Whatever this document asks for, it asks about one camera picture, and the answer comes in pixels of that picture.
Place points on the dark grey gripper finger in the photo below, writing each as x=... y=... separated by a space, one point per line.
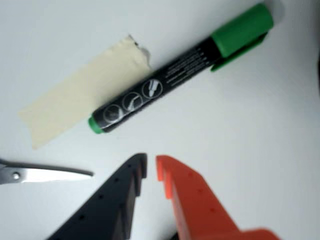
x=105 y=207

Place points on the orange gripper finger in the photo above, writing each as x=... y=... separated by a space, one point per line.
x=197 y=202

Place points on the green marker with black barrel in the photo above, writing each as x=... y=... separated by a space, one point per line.
x=175 y=72

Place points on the long beige masking tape strip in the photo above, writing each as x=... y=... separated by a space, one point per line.
x=82 y=95

